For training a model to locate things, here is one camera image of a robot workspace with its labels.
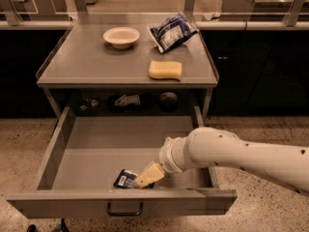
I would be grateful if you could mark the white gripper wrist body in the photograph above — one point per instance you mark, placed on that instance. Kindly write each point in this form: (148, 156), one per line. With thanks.
(168, 159)

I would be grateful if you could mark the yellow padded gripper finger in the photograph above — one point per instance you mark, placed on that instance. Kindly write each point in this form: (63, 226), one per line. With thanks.
(151, 174)

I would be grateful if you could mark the blue rxbar wrapper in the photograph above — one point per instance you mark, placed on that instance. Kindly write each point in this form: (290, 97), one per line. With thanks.
(125, 180)

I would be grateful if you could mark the grey top drawer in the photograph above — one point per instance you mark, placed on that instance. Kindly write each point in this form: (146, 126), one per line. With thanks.
(86, 154)

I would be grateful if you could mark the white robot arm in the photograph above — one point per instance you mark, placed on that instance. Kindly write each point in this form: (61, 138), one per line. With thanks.
(284, 165)

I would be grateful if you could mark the grey counter cabinet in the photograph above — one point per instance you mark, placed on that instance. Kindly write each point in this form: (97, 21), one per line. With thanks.
(85, 60)

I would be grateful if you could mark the yellow sponge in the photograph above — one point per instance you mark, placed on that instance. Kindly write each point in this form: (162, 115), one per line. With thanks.
(166, 70)

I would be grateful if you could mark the blue white snack bag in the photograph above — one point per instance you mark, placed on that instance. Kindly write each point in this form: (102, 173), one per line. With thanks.
(172, 32)

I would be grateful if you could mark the white bowl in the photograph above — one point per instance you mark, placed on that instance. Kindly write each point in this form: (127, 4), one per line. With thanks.
(121, 37)

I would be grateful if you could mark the grey background table right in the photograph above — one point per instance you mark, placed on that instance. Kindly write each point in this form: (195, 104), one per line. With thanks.
(254, 10)

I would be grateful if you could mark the grey background table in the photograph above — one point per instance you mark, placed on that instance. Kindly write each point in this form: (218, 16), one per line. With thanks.
(41, 10)
(254, 10)

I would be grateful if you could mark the grey background table left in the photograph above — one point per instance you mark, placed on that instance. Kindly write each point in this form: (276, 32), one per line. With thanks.
(41, 10)

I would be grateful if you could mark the black drawer handle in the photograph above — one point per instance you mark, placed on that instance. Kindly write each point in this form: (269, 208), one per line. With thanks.
(122, 210)

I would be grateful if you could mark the grey horizontal rail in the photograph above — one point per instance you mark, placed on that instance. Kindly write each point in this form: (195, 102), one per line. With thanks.
(202, 25)

